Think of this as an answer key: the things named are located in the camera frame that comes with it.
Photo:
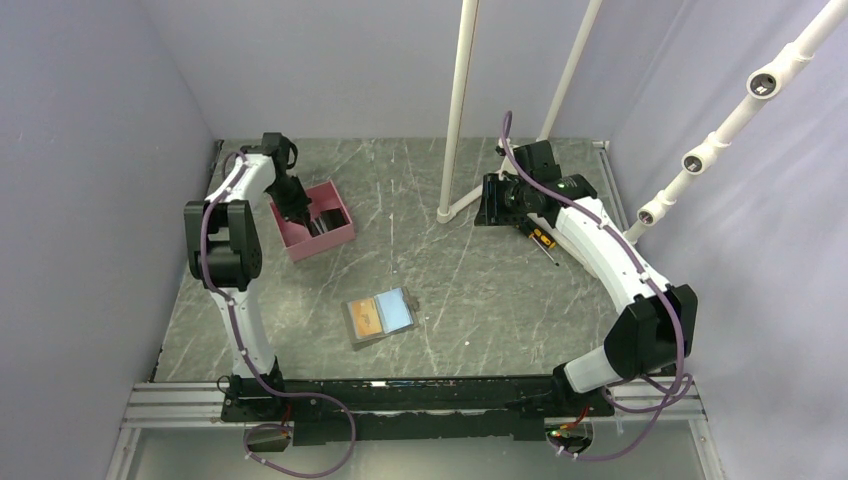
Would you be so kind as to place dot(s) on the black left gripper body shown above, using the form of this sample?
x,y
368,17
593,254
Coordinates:
x,y
289,195

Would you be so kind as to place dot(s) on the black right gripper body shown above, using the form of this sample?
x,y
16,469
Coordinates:
x,y
506,200

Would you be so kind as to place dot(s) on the grey leather card holder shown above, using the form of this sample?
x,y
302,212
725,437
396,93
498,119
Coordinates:
x,y
398,310

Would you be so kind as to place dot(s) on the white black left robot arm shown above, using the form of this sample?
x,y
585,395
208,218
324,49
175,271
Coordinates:
x,y
224,251

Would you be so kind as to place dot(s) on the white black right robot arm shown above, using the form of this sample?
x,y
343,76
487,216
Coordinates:
x,y
655,318

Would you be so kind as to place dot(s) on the black cards in box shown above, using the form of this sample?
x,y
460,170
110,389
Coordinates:
x,y
327,221

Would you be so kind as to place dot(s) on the pink plastic box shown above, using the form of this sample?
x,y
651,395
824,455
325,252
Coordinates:
x,y
298,242

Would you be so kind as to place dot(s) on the yellow black screwdriver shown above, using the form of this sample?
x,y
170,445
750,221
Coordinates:
x,y
542,241

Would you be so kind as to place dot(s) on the white PVC pipe frame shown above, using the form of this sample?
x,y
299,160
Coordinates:
x,y
552,62

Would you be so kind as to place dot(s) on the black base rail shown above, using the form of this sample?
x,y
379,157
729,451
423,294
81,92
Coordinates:
x,y
320,411

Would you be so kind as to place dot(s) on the aluminium extrusion frame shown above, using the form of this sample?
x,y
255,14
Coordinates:
x,y
425,330

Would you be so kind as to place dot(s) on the white pipe with camera sockets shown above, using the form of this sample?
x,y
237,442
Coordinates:
x,y
761,86

